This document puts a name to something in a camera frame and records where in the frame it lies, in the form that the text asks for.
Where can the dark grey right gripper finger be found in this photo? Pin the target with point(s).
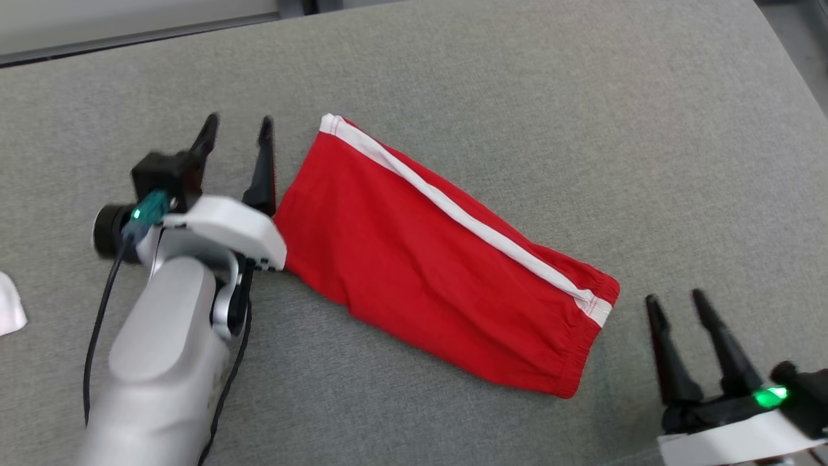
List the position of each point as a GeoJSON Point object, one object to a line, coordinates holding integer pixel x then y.
{"type": "Point", "coordinates": [673, 362]}
{"type": "Point", "coordinates": [728, 349]}

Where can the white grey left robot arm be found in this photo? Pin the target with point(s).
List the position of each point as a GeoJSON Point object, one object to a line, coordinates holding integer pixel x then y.
{"type": "Point", "coordinates": [162, 362]}

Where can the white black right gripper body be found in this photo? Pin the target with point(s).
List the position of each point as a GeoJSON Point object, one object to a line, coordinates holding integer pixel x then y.
{"type": "Point", "coordinates": [724, 433]}

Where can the red shorts with white stripe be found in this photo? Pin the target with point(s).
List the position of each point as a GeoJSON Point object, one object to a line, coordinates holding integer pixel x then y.
{"type": "Point", "coordinates": [414, 259]}

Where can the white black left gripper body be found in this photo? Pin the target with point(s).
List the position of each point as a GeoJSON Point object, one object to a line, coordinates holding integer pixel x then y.
{"type": "Point", "coordinates": [233, 230]}

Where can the white cloth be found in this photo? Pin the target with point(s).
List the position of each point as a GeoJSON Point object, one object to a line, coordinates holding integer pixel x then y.
{"type": "Point", "coordinates": [10, 314]}

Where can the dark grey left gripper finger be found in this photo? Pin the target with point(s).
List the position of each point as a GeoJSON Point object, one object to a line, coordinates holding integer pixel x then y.
{"type": "Point", "coordinates": [264, 175]}
{"type": "Point", "coordinates": [206, 145]}

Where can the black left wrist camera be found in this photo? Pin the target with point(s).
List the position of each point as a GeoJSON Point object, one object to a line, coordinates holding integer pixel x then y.
{"type": "Point", "coordinates": [165, 178]}

